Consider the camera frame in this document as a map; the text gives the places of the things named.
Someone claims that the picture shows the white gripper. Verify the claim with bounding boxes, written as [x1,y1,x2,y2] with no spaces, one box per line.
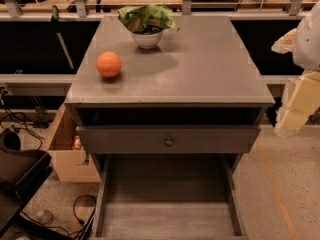
[271,1,320,135]

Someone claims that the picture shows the green rice chip bag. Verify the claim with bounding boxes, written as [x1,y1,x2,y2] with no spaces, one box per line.
[118,4,179,34]

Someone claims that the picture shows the white ceramic bowl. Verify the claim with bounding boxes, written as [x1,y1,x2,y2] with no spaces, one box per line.
[131,31,163,49]

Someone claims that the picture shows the grey wooden cabinet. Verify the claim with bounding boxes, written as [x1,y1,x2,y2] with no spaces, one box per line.
[65,16,274,240]

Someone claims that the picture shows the round metal drawer knob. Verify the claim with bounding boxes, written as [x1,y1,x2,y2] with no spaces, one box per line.
[164,137,174,147]

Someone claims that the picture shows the orange ball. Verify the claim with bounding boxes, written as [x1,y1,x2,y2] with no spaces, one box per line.
[96,52,122,78]

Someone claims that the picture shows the grey cabinet drawer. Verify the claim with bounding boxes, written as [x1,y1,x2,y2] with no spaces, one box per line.
[76,126,260,154]

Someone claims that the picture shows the wooden box on floor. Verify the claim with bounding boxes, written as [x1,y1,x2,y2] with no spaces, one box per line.
[43,104,100,183]

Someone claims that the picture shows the black bin on floor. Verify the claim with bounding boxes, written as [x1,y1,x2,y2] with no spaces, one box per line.
[0,130,52,235]

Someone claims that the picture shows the black floor cable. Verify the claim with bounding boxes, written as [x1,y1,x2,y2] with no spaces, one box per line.
[19,194,98,240]

